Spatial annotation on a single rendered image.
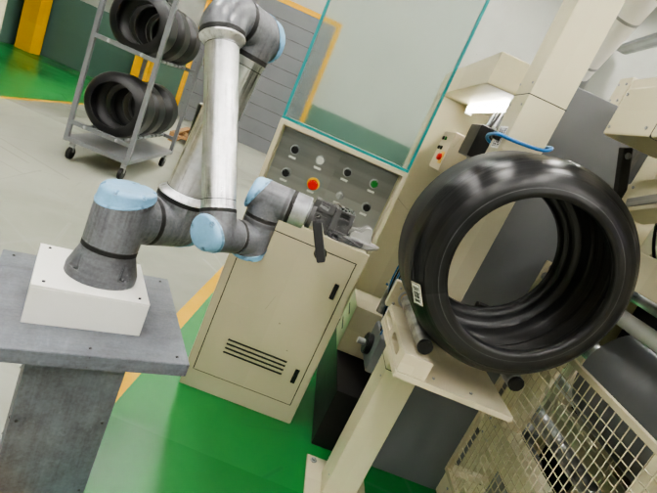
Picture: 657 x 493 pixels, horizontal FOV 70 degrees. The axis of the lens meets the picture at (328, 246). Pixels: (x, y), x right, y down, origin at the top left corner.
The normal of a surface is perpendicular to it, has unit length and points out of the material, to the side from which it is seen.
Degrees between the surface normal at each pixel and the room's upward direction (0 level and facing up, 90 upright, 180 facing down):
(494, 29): 90
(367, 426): 90
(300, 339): 90
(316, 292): 90
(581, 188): 79
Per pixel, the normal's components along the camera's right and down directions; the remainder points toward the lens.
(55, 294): 0.40, 0.41
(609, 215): 0.11, 0.14
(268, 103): -0.07, 0.25
